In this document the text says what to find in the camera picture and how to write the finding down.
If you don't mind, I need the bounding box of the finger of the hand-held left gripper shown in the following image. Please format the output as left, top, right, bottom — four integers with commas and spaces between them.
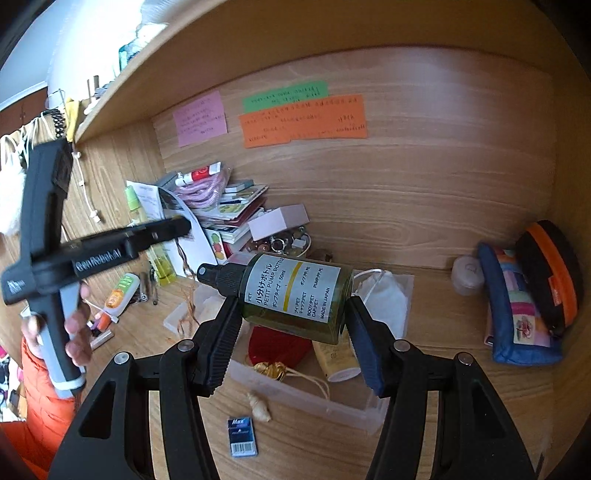
135, 216, 193, 253

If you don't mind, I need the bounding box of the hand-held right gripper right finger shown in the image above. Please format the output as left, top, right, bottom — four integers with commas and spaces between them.
345, 296, 544, 480

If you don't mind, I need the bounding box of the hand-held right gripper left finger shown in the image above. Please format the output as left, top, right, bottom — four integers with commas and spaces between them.
48, 296, 244, 480

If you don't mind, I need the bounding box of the cream tube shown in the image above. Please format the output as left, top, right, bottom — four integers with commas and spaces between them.
311, 339, 361, 383

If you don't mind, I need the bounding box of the gold knot charm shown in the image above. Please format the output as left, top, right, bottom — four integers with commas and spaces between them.
254, 361, 333, 402

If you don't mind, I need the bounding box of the red pouch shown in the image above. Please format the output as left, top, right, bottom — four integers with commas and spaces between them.
248, 325, 312, 370

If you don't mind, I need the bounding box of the clear plastic box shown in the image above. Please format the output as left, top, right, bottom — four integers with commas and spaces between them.
163, 270, 415, 437

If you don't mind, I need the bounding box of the dark green pump bottle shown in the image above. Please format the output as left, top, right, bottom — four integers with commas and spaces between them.
197, 253, 355, 346

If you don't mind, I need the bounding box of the pink round case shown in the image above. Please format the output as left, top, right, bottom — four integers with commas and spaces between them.
451, 255, 485, 296

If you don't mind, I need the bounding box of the person's left forearm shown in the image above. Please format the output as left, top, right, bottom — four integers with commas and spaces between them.
0, 342, 77, 472

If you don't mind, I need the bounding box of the wooden desktop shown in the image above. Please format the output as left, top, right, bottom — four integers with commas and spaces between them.
78, 258, 573, 480

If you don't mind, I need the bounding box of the person's left hand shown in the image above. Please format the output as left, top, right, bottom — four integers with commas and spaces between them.
21, 283, 94, 369

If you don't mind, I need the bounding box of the yellow-green spray bottle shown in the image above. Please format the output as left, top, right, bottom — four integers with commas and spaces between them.
126, 187, 177, 282

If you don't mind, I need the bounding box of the brown twine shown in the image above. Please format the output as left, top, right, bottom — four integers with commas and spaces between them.
173, 237, 204, 342

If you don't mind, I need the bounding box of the fruit print carton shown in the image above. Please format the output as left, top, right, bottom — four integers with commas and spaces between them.
210, 228, 229, 264

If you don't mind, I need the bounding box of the metal grooming tool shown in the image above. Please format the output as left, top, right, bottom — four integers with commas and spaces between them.
139, 263, 162, 305

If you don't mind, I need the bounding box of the red and white tube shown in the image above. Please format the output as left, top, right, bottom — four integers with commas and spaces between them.
175, 164, 222, 185

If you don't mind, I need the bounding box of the white bottle with orange label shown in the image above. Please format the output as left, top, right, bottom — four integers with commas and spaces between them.
105, 272, 140, 319

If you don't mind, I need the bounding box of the white fluffy bag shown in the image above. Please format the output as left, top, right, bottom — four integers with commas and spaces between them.
0, 124, 31, 236

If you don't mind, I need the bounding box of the blue staples box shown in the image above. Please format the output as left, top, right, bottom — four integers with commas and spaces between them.
226, 416, 258, 459

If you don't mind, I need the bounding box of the small white box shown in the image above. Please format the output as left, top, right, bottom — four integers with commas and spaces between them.
248, 204, 309, 241

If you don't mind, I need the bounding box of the pink paper note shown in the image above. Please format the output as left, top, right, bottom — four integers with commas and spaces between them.
173, 90, 229, 148

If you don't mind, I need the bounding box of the blue pencil case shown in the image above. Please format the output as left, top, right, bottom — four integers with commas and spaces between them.
477, 242, 565, 366

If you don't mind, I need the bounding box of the orange paper note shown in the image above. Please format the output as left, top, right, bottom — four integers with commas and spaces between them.
239, 93, 369, 149

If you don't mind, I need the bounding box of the green paper note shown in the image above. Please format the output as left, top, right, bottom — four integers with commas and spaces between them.
241, 80, 329, 114

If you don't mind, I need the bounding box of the black and orange pouch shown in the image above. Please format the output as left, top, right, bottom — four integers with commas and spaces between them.
513, 220, 583, 335

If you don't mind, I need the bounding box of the wooden shelf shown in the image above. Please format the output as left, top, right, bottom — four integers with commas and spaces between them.
74, 0, 568, 146

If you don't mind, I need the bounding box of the pink coiled cord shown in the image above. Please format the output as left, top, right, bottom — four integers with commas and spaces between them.
174, 168, 232, 210

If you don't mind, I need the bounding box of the beige knotted rope piece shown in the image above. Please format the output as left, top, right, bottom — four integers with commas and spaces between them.
247, 391, 273, 423

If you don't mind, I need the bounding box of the white charging cable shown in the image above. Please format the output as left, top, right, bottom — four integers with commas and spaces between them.
69, 148, 102, 224

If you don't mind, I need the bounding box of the black beaded chain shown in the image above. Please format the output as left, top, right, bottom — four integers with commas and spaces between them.
44, 108, 68, 139

